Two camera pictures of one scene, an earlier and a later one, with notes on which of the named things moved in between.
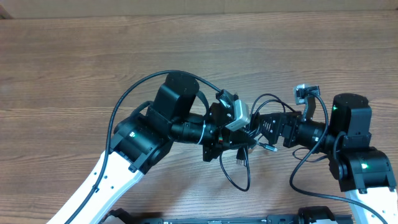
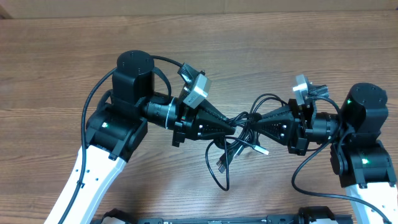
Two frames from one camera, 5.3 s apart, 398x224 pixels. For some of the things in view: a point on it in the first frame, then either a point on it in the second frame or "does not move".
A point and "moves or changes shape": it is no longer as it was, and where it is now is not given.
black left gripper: (223, 142) → (208, 122)
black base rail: (311, 215) does not move
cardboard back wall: (35, 9) does not move
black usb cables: (240, 158) moves or changes shape
